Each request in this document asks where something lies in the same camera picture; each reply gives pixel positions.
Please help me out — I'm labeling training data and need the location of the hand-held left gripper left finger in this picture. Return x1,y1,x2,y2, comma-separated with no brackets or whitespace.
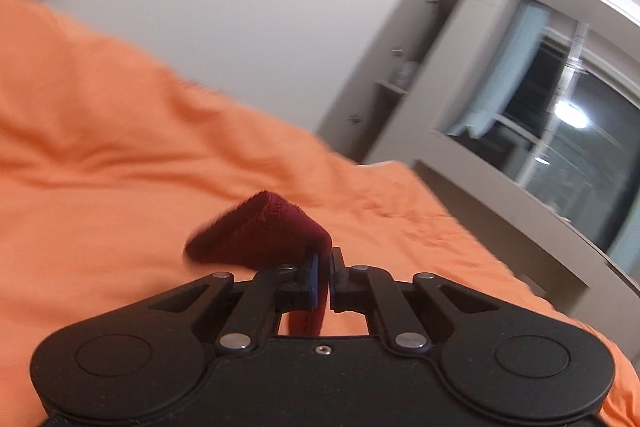
145,252,324,355

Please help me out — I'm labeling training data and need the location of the grey built-in desk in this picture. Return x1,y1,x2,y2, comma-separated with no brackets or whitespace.
409,156,640,324

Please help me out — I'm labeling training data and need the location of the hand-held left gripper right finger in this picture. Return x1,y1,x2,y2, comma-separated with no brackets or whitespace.
327,247,506,353

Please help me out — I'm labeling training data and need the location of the white wardrobe with metal handles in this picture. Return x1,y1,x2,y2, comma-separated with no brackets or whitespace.
315,0,463,164

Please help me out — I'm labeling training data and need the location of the orange blanket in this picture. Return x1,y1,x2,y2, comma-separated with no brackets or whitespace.
0,0,640,427

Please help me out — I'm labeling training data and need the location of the dark red garment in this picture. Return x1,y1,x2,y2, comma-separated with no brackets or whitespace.
184,190,334,338

